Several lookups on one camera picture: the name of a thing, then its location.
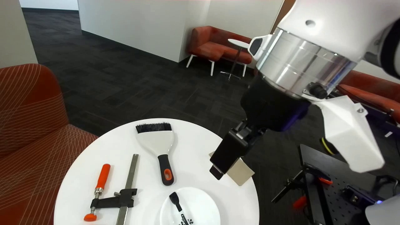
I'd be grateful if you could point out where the white bowl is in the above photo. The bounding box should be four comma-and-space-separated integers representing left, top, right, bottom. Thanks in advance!
159, 187, 221, 225

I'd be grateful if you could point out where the black marker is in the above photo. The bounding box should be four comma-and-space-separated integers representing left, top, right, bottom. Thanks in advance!
169, 192, 191, 225

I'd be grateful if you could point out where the small white side table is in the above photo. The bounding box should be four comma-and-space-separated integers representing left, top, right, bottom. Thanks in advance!
220, 38, 251, 81

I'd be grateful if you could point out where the black clamp with orange grips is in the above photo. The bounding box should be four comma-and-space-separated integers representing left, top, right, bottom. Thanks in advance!
271, 164, 334, 210

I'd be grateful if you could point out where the red sofa with white legs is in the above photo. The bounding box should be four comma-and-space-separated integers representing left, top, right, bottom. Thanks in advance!
186, 26, 254, 77

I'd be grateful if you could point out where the red bench seat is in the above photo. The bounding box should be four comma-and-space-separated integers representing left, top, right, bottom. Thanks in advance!
336, 70, 400, 125

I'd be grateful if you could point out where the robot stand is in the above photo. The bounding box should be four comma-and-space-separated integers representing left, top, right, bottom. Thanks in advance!
298, 144, 400, 225

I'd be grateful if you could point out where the red patterned armchair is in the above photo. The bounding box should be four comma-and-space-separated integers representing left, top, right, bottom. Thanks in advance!
0, 64, 99, 225

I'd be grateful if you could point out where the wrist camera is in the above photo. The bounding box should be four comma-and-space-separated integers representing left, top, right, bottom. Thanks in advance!
308, 95, 385, 173

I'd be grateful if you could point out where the white brush with black handle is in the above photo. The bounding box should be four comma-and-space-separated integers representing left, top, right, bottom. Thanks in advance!
135, 122, 176, 186

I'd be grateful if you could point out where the bar clamp with orange handle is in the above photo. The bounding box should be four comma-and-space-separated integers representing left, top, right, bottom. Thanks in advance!
83, 153, 140, 225

